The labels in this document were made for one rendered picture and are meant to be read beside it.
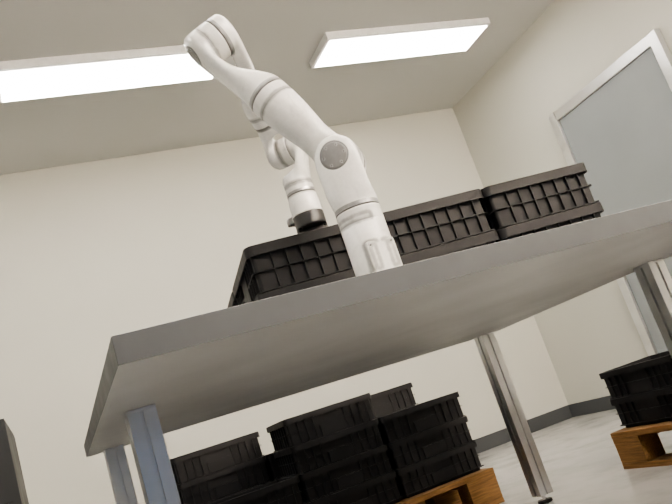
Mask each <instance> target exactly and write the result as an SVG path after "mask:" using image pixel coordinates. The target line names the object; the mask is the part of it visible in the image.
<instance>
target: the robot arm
mask: <svg viewBox="0 0 672 504"><path fill-rule="evenodd" d="M184 46H185V49H186V51H187V53H188V54H189V55H190V57H191V58H192V59H193V60H194V61H195V62H196V63H197V64H198V65H199V66H200V67H202V68H203V69H204V70H205V71H207V72H208V73H209V74H210V75H212V76H213V77H214V78H216V79H217V80H218V81H220V82H221V83H222V84H223V85H225V86H226V87H227V88H228V89H230V90H231V91H232V92H233V93H234V94H235V95H236V96H237V97H238V98H240V99H241V104H242V108H243V111H244V113H245V115H246V116H247V118H248V119H249V121H250V122H251V124H252V125H253V127H254V128H255V130H256V131H257V133H258V135H259V137H260V139H261V142H262V144H263V147H264V150H265V154H266V157H267V160H268V162H269V164H270V165H271V166H272V167H273V168H275V169H278V170H282V169H285V168H287V167H289V166H291V165H293V164H294V168H293V169H292V170H291V171H290V172H289V173H288V174H287V175H285V177H284V178H283V186H284V189H285V192H286V195H287V199H288V202H289V208H290V212H291V215H292V217H290V218H288V219H287V225H288V227H294V226H295V227H296V230H297V234H300V233H304V232H308V231H311V230H315V229H319V228H323V227H327V226H328V224H327V221H326V218H325V215H324V212H323V209H322V206H321V203H320V200H319V198H318V196H317V194H316V191H315V188H314V185H313V182H312V179H311V175H310V164H309V157H310V158H311V159H312V160H313V161H314V162H315V166H316V170H317V173H318V176H319V179H320V181H321V184H322V187H323V190H324V192H325V195H326V198H327V200H328V202H329V204H330V206H331V208H332V210H333V212H334V214H335V217H336V220H337V223H338V226H339V228H340V231H341V235H342V237H343V240H344V243H345V246H346V249H347V252H348V255H349V258H350V261H351V264H352V267H353V270H354V273H355V275H356V276H361V275H365V274H369V273H373V272H377V271H381V270H385V269H389V268H393V267H398V266H402V265H403V264H402V261H401V258H400V255H399V252H398V250H397V247H396V244H395V241H394V239H393V237H391V235H390V232H389V229H388V227H387V224H386V221H385V218H384V215H383V212H382V210H381V207H380V204H379V201H378V198H377V195H376V193H375V191H374V189H373V187H372V185H371V183H370V181H369V179H368V177H367V174H366V159H365V156H364V154H363V152H362V151H361V149H360V148H359V147H358V146H357V145H356V144H355V143H354V142H353V141H352V140H351V139H349V138H348V137H346V136H343V135H338V134H337V133H335V132H334V131H332V130H331V129H330V128H329V127H328V126H327V125H325V124H324V123H323V122H322V120H321V119H320V118H319V117H318V116H317V115H316V114H315V112H314V111H313V110H312V109H311V108H310V107H309V106H308V104H307V103H306V102H305V101H304V100H303V99H302V98H301V97H300V96H299V95H298V94H297V93H296V92H295V91H294V90H293V89H292V88H291V87H290V86H288V85H287V84H286V83H285V82H284V81H283V80H282V79H280V78H279V77H278V76H276V75H274V74H271V73H268V72H263V71H258V70H255V68H254V65H253V63H252V61H251V59H250V57H249V55H248V53H247V51H246V49H245V47H244V45H243V42H242V40H241V39H240V37H239V35H238V33H237V31H236V30H235V28H234V27H233V25H232V24H231V23H230V22H229V21H228V20H227V19H226V18H225V17H223V16H221V15H218V14H215V15H213V16H212V17H210V18H209V19H207V20H206V21H205V22H204V23H202V24H201V25H200V26H198V27H197V28H196V29H194V30H193V31H192V32H191V33H189V34H188V35H187V36H186V38H185V39H184ZM230 56H232V58H233V60H234V62H235V64H236V66H233V65H231V64H229V63H227V62H225V60H226V59H228V58H229V57H230ZM277 133H279V134H280V135H282V136H283V138H281V139H279V140H277V141H275V140H274V139H273V137H274V136H275V135H276V134H277Z"/></svg>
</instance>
